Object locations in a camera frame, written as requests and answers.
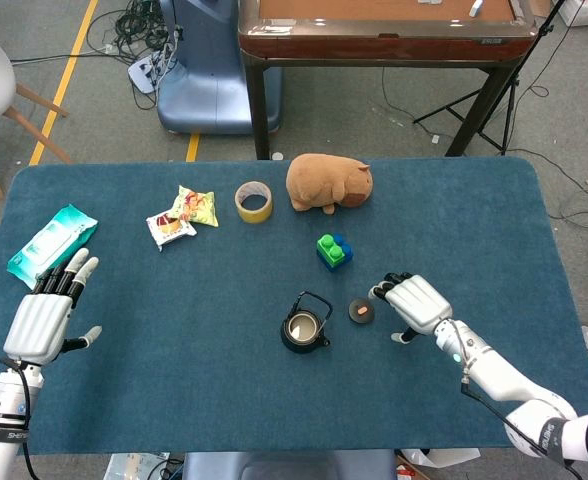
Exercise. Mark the brown mahjong table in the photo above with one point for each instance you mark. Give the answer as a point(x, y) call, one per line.
point(389, 45)

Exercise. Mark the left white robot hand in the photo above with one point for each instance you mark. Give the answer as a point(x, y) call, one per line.
point(36, 325)

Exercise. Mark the yellow snack packet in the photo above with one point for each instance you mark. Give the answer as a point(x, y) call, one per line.
point(199, 207)

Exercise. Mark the blue-grey machine base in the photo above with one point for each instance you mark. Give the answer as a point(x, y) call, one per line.
point(209, 75)

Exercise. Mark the green building block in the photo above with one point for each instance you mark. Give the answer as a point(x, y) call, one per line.
point(330, 249)

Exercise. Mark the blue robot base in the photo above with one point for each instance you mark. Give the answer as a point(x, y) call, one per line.
point(289, 465)

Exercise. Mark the teal wet wipes pack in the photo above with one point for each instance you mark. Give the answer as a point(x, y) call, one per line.
point(49, 240)

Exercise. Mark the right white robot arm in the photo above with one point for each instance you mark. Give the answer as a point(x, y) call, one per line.
point(504, 375)

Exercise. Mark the black lid with orange knob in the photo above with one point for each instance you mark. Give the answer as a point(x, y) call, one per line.
point(361, 311)

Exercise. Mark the yellow tape roll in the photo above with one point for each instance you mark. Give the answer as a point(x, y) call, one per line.
point(254, 215)

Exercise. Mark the white power strip with plugs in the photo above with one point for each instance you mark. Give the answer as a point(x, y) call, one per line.
point(141, 75)

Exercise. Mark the blue table mat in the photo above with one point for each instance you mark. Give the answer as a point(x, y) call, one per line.
point(224, 390)

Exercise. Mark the brown capybara plush toy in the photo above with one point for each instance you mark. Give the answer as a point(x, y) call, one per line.
point(319, 182)

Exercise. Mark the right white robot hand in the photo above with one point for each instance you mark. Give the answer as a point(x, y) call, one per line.
point(416, 302)

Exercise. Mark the white red snack packet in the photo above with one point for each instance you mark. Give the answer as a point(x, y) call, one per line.
point(170, 229)

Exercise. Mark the black tripod stand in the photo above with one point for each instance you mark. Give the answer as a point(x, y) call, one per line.
point(511, 100)

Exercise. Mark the black teapot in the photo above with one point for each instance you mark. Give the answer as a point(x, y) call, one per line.
point(294, 345)

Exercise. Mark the printed carton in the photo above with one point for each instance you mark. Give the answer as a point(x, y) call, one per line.
point(134, 467)

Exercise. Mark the green and blue toy blocks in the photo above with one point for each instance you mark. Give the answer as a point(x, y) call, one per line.
point(345, 252)

